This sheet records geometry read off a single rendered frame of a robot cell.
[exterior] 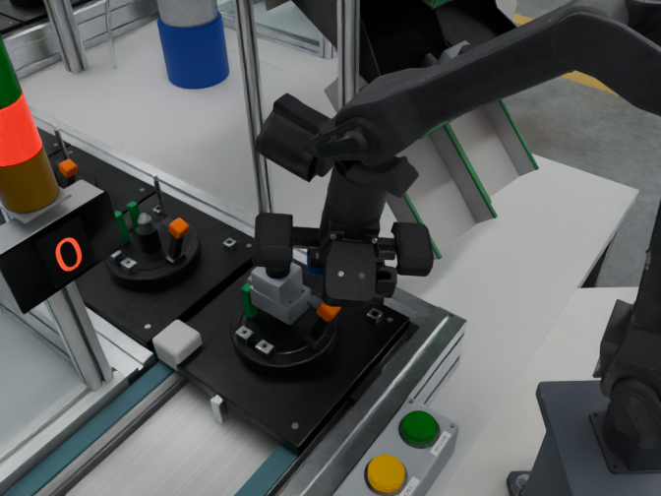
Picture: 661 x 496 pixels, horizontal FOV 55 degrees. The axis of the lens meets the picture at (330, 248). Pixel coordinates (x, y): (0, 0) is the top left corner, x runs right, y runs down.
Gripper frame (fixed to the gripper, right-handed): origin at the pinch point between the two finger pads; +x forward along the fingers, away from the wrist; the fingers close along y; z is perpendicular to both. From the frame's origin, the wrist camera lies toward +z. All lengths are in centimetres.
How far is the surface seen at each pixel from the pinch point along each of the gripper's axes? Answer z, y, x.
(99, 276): -13.5, -30.4, 22.7
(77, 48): -101, -55, 48
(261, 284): -2.1, -7.9, 6.2
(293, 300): -0.6, -3.9, 7.1
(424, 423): 12.9, 11.5, 10.6
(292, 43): -109, 1, 45
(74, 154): -46, -42, 31
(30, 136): 0.1, -28.8, -16.9
